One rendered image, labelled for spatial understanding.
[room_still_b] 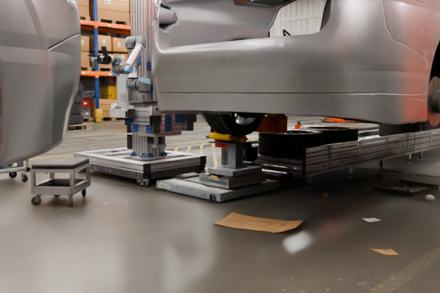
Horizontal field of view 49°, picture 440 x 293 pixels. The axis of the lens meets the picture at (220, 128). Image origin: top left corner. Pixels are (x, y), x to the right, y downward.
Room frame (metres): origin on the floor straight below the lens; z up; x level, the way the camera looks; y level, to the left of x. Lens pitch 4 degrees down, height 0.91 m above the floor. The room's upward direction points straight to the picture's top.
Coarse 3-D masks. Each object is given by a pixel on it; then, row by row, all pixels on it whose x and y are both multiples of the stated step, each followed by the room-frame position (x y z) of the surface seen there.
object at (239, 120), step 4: (232, 116) 4.49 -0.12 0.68; (240, 116) 4.57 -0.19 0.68; (232, 120) 4.20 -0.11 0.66; (236, 120) 4.54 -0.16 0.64; (240, 120) 4.51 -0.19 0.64; (244, 120) 4.48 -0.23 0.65; (248, 120) 4.45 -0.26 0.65; (252, 120) 4.42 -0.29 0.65; (236, 124) 4.24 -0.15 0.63; (240, 124) 4.39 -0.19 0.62; (244, 124) 4.37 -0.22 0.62; (248, 124) 4.36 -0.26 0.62
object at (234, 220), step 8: (232, 216) 3.45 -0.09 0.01; (240, 216) 3.46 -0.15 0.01; (248, 216) 3.46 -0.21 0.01; (224, 224) 3.26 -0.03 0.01; (232, 224) 3.27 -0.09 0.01; (240, 224) 3.27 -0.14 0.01; (248, 224) 3.27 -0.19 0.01; (256, 224) 3.26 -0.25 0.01; (264, 224) 3.26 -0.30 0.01; (272, 224) 3.25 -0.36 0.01; (280, 224) 3.26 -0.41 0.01; (288, 224) 3.23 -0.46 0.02; (296, 224) 3.19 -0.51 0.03; (272, 232) 3.08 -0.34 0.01
